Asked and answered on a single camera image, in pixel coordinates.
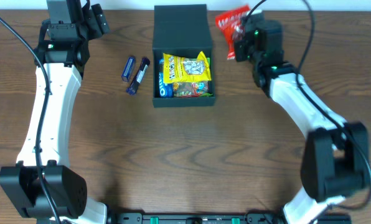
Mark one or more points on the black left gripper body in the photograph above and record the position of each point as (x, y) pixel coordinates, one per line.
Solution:
(96, 16)

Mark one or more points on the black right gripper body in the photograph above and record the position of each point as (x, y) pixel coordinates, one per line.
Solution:
(241, 48)

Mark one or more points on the red Hacks candy bag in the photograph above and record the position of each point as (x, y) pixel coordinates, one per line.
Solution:
(229, 23)

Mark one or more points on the yellow Hacks candy bag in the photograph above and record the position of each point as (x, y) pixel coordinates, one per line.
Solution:
(178, 69)

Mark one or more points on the blue Oreo cookie pack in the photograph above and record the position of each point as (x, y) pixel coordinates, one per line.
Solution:
(165, 90)

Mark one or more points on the green Haribo gummy bag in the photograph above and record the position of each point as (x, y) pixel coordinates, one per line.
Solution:
(191, 89)

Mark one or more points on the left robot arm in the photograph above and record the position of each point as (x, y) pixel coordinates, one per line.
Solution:
(41, 184)

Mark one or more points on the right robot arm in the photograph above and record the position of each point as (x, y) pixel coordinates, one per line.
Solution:
(336, 154)

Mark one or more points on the dark blue snack bar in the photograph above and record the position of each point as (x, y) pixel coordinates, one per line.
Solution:
(133, 87)

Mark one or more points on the dark green open box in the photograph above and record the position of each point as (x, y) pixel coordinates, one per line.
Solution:
(181, 30)

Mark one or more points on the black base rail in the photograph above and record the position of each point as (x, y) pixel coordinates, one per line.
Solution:
(250, 218)

